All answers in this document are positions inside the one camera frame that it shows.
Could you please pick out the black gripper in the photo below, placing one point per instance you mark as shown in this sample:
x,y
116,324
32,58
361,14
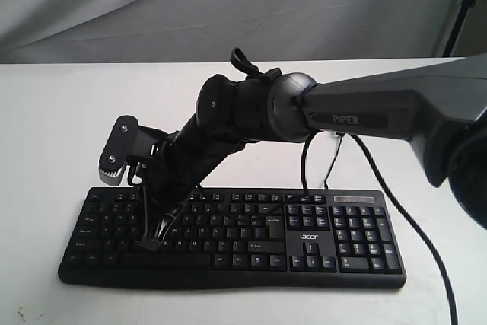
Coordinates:
x,y
177,169

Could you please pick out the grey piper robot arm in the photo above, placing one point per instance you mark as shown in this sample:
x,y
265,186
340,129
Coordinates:
x,y
440,110

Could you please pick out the black acer keyboard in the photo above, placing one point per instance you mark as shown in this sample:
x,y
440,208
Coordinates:
x,y
238,238

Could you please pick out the grey backdrop cloth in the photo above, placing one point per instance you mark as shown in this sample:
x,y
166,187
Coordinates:
x,y
76,31

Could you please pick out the black tripod stand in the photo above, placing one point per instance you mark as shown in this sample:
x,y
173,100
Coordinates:
x,y
465,6

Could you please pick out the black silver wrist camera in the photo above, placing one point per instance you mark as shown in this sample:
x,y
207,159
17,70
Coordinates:
x,y
129,145

